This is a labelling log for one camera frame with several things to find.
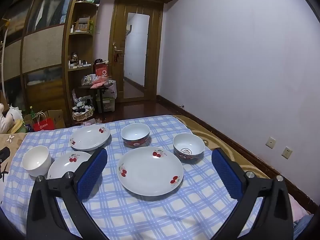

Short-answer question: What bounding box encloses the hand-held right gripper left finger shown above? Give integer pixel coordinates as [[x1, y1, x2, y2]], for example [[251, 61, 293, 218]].
[[26, 148, 110, 240]]

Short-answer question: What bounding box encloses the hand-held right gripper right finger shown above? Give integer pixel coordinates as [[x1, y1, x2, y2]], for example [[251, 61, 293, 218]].
[[211, 147, 294, 240]]

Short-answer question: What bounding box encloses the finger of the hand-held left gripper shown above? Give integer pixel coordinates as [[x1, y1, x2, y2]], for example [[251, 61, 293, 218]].
[[0, 148, 11, 164]]

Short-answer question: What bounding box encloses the white cherry print plate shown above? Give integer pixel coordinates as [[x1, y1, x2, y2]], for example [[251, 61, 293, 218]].
[[47, 151, 93, 180], [117, 147, 184, 196], [69, 125, 111, 152]]

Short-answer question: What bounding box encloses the red bowl printed inside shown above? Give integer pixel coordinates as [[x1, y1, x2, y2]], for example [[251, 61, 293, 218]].
[[173, 133, 205, 160]]

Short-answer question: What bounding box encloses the red bowl plain white inside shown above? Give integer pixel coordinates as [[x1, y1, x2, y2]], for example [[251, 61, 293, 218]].
[[121, 123, 150, 148]]

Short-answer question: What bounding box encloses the yellow green cushion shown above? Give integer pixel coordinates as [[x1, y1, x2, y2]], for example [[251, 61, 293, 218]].
[[10, 120, 28, 133]]

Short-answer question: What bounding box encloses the white pink plush toy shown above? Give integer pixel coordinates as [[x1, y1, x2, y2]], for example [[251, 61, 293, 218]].
[[0, 104, 24, 134]]

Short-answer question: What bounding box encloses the wicker basket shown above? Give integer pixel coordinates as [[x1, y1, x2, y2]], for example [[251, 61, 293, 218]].
[[72, 96, 95, 122]]

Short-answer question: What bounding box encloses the cardboard box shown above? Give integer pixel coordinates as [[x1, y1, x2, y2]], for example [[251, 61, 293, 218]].
[[47, 109, 66, 129]]

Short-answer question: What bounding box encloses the clear plastic storage box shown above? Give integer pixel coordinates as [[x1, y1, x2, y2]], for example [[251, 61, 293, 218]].
[[96, 97, 116, 113]]

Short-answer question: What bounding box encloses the blue checked cloth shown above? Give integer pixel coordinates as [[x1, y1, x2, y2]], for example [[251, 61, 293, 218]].
[[0, 115, 265, 240]]

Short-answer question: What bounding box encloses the small dark table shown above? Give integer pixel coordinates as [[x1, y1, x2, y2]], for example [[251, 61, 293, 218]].
[[79, 84, 113, 114]]

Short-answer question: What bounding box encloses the pink bed sheet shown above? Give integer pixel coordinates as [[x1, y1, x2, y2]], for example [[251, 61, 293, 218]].
[[290, 200, 308, 220]]

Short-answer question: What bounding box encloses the white plastic bag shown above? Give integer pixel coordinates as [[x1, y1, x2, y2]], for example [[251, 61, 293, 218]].
[[107, 80, 117, 99]]

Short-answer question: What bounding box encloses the pink paper packet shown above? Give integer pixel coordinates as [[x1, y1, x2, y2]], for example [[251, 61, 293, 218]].
[[90, 77, 108, 89]]

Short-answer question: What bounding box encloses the red gift bag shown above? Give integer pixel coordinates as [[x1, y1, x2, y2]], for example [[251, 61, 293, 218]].
[[94, 64, 109, 79]]

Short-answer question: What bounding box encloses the wooden open shelf unit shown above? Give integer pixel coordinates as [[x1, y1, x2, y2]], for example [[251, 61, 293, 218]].
[[65, 0, 98, 125]]

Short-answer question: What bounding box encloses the wooden wardrobe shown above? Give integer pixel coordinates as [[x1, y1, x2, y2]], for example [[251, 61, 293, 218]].
[[0, 0, 83, 128]]

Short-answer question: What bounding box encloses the wooden door with mirror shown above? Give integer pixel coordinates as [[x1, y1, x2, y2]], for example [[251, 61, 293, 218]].
[[109, 0, 164, 103]]

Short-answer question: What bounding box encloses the red paper bag with handles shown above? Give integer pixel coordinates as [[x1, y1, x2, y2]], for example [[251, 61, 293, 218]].
[[33, 112, 54, 132]]

